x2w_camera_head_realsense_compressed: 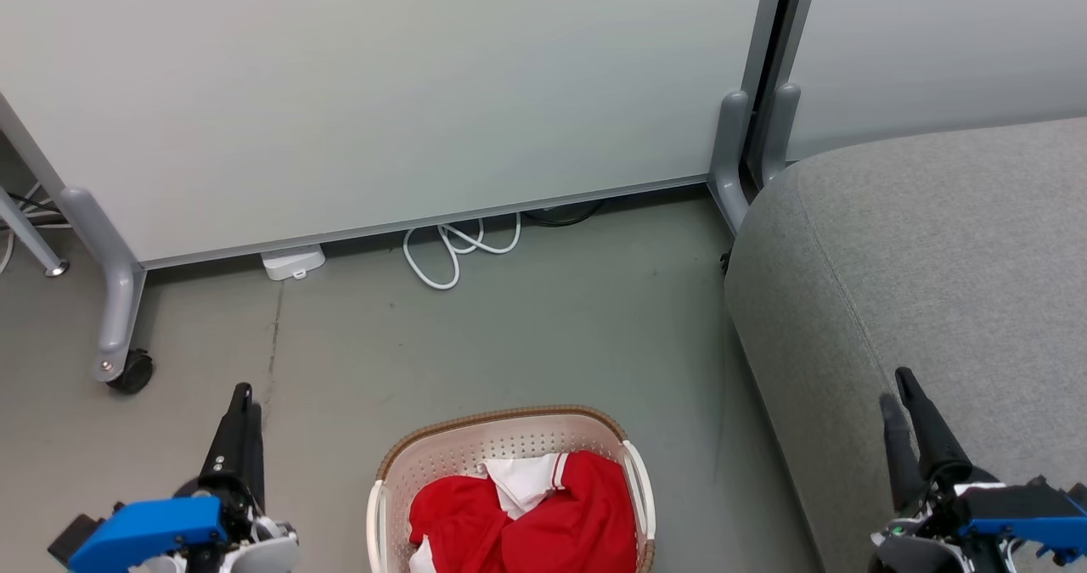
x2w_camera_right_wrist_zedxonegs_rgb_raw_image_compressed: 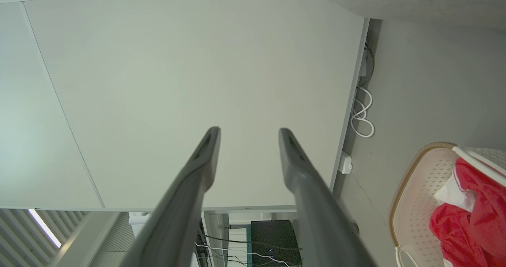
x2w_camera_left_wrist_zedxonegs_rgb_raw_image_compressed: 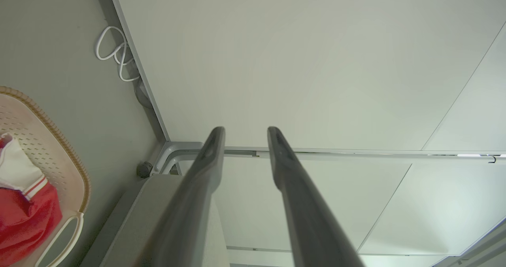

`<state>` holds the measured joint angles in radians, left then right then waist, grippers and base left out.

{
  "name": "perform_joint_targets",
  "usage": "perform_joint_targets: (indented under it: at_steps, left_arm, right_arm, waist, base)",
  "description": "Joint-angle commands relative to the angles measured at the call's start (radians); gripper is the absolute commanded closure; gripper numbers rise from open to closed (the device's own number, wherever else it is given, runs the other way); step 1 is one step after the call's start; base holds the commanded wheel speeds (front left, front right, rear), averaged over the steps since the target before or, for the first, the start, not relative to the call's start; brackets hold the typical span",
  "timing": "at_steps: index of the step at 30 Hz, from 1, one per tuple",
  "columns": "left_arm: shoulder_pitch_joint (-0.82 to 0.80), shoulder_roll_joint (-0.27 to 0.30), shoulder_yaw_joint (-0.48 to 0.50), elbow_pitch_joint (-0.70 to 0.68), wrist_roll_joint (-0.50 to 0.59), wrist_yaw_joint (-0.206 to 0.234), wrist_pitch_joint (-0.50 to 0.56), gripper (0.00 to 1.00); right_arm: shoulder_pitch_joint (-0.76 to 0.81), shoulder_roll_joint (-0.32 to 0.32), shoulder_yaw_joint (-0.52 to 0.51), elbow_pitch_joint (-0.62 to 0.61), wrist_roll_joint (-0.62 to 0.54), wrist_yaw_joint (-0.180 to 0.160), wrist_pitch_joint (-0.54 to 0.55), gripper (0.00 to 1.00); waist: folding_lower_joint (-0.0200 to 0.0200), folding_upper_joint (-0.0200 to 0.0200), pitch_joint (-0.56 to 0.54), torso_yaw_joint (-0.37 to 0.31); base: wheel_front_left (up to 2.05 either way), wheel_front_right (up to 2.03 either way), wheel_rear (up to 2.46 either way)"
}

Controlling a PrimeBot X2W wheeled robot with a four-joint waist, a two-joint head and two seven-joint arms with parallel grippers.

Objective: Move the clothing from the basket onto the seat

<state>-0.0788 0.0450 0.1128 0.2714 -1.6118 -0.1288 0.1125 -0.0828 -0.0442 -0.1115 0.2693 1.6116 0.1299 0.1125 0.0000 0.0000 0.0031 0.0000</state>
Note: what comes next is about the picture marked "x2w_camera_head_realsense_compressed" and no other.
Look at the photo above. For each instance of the large white partition board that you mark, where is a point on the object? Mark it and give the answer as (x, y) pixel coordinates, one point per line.
(382, 89)

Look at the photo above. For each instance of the grey upright board foot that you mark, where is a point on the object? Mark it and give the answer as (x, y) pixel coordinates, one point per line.
(777, 136)
(729, 161)

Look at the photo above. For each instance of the white power adapter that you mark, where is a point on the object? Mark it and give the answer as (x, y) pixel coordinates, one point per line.
(293, 261)

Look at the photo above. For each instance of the grey fabric sofa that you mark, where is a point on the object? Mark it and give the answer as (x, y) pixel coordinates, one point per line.
(917, 259)

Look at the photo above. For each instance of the red and white garment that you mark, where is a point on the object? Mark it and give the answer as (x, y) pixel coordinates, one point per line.
(586, 514)

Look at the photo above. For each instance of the blue right camera mount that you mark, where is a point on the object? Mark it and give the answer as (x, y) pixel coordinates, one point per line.
(1027, 518)

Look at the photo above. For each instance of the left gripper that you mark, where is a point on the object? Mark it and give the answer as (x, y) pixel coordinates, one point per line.
(255, 543)

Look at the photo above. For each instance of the narrow white partition board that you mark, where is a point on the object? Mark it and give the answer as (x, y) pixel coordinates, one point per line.
(934, 38)

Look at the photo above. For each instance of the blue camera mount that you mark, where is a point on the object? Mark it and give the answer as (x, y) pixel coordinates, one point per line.
(144, 530)
(1027, 518)

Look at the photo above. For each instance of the grey curved board leg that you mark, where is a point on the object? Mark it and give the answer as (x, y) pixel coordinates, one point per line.
(115, 276)

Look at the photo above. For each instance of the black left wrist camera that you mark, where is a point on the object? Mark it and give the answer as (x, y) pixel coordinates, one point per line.
(75, 539)

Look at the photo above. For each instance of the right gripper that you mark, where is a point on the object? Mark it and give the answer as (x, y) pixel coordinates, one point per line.
(926, 543)

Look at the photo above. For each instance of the black caster wheel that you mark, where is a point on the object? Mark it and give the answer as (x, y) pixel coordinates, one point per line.
(133, 373)

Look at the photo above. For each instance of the thin grey metal leg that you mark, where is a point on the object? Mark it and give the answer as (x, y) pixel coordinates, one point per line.
(30, 233)

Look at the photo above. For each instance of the blue left camera mount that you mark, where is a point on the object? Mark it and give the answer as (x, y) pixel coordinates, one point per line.
(144, 530)

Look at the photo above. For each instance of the cream perforated laundry basket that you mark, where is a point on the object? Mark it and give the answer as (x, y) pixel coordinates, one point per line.
(475, 454)

